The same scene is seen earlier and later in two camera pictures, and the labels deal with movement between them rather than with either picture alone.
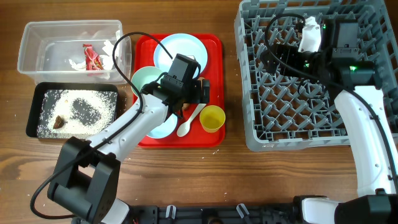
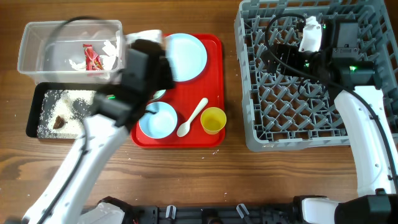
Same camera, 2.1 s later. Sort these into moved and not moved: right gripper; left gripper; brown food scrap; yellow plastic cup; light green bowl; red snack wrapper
Moved: left gripper; light green bowl
Not moved: red snack wrapper; brown food scrap; right gripper; yellow plastic cup
